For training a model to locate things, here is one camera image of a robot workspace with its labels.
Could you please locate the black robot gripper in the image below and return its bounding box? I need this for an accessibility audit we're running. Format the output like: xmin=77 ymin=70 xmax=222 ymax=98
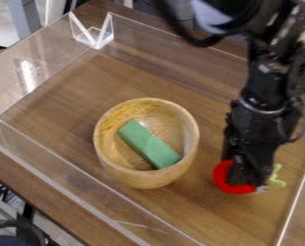
xmin=220 ymin=100 xmax=303 ymax=192

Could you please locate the red plush fruit green stem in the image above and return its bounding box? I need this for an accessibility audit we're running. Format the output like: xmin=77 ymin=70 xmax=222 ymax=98
xmin=212 ymin=160 xmax=287 ymax=195

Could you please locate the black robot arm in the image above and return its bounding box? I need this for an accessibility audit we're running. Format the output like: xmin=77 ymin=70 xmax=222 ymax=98
xmin=212 ymin=0 xmax=305 ymax=194

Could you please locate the green rectangular block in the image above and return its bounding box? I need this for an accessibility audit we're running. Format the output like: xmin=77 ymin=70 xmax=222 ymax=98
xmin=118 ymin=120 xmax=182 ymax=169

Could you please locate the round wooden bowl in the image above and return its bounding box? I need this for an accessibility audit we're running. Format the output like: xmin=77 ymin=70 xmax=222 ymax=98
xmin=92 ymin=98 xmax=199 ymax=189

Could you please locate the clear acrylic tray enclosure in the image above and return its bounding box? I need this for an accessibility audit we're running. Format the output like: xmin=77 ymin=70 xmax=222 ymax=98
xmin=0 ymin=17 xmax=305 ymax=246

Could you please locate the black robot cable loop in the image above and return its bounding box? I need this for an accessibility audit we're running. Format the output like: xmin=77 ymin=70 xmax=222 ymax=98
xmin=155 ymin=0 xmax=228 ymax=48

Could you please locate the black cable under table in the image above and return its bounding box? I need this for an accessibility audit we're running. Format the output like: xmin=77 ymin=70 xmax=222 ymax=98
xmin=0 ymin=218 xmax=49 ymax=246

